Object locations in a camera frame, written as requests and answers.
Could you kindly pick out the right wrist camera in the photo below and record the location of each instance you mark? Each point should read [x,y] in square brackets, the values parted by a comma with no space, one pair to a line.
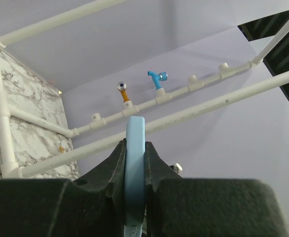
[177,168]

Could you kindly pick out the blue cased phone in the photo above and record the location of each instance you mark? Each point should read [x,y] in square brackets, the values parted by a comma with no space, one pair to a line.
[134,177]

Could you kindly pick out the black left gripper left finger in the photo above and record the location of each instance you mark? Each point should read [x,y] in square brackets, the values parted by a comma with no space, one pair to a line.
[91,206]

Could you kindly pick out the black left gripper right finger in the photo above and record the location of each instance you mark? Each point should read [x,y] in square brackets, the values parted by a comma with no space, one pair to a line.
[208,207]

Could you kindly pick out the white PVC pipe frame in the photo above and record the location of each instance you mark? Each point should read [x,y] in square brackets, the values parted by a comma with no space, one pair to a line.
[13,170]

